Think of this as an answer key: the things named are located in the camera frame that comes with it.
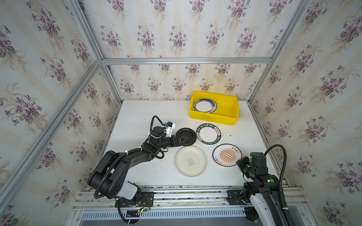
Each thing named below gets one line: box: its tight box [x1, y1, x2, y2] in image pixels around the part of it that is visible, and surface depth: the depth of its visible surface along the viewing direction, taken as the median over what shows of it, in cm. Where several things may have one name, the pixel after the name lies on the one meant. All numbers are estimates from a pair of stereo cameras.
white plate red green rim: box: [193, 98, 218, 114], surface depth 113 cm
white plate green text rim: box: [196, 122, 222, 146], surface depth 101 cm
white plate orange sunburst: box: [212, 143, 243, 167], surface depth 89 cm
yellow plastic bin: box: [189, 90, 240, 126], surface depth 112 cm
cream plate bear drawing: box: [174, 145, 207, 178], surface depth 88 cm
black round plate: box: [175, 127, 197, 147], surface depth 100 cm
